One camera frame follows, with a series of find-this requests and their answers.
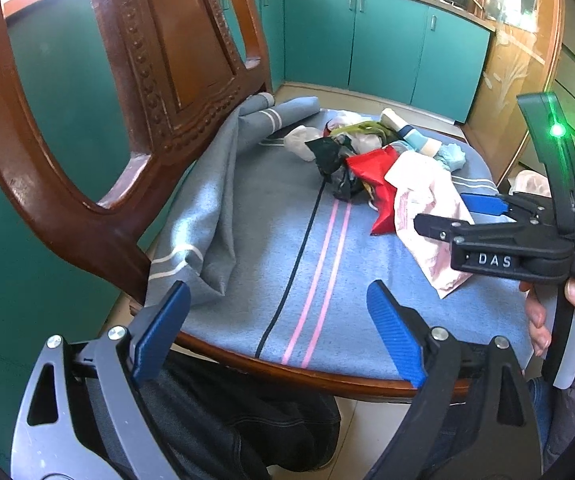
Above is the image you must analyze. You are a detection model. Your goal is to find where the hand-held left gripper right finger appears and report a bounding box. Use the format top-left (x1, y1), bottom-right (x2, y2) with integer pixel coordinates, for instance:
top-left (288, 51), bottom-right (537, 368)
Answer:
top-left (365, 280), bottom-right (543, 480)

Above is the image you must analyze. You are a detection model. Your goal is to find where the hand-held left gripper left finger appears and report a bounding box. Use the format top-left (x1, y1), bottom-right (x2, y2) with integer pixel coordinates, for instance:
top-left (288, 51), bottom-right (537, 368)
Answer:
top-left (10, 280), bottom-right (193, 480)

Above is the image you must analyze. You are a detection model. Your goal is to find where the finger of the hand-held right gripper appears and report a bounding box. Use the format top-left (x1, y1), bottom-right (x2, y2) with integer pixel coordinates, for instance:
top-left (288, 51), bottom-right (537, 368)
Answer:
top-left (460, 191), bottom-right (558, 227)
top-left (414, 213), bottom-right (568, 250)

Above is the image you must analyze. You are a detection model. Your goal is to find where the pink printed plastic bag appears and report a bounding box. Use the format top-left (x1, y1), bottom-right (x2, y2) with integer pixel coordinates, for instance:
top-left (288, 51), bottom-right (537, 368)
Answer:
top-left (385, 150), bottom-right (475, 301)

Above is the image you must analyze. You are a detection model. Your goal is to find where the clear trash bag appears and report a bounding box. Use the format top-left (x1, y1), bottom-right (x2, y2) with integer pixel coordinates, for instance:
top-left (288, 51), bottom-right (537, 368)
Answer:
top-left (507, 169), bottom-right (551, 198)

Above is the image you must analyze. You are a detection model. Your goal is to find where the green vegetable peel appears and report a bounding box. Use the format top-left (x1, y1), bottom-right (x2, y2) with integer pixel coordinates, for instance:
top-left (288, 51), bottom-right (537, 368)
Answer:
top-left (330, 120), bottom-right (398, 143)

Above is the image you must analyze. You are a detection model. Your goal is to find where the dark green wrapper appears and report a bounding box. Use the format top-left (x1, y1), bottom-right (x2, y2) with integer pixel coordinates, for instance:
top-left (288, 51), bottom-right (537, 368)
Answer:
top-left (305, 136), bottom-right (353, 177)

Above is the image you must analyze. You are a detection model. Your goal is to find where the white plastic bag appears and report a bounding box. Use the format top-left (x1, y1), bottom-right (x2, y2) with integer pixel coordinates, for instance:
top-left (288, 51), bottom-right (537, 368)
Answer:
top-left (283, 125), bottom-right (323, 162)

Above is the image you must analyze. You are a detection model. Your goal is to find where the red wrapper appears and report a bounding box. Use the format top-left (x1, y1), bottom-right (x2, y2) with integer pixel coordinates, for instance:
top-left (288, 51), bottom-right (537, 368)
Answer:
top-left (345, 146), bottom-right (401, 236)

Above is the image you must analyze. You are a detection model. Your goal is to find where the white and blue packet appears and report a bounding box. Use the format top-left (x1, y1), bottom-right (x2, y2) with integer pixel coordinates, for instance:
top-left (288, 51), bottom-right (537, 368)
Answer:
top-left (380, 108), bottom-right (443, 157)

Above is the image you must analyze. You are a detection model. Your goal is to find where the black plastic bag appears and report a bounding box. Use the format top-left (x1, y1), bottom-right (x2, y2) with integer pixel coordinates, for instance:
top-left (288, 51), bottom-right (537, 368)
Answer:
top-left (330, 167), bottom-right (365, 202)

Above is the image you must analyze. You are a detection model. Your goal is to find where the person's left leg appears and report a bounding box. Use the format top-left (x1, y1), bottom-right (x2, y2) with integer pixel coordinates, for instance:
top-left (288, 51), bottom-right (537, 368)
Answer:
top-left (132, 352), bottom-right (343, 480)

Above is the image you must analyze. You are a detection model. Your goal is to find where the person's leg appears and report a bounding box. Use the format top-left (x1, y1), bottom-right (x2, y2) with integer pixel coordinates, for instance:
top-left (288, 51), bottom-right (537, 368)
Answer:
top-left (132, 352), bottom-right (343, 480)
top-left (520, 375), bottom-right (555, 456)

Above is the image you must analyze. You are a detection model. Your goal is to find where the wood framed glass sliding door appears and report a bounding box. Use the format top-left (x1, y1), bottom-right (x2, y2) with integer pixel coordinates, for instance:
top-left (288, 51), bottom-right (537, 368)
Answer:
top-left (462, 0), bottom-right (568, 191)

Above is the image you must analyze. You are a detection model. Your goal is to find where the blue striped cloth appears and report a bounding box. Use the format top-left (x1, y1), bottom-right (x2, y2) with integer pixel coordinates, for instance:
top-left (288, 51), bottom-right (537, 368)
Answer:
top-left (144, 92), bottom-right (535, 381)

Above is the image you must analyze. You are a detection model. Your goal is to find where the crumpled clear plastic wrap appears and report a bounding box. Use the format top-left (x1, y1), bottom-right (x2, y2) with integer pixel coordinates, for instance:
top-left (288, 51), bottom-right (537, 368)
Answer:
top-left (325, 110), bottom-right (363, 131)

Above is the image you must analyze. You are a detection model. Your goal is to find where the person's right leg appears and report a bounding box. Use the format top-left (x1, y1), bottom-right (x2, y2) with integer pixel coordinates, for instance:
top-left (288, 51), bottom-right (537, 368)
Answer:
top-left (520, 375), bottom-right (555, 456)

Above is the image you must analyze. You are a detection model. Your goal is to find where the carved dark wooden chair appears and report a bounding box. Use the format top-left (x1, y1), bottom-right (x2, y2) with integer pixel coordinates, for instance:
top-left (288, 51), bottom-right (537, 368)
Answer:
top-left (0, 0), bottom-right (473, 403)

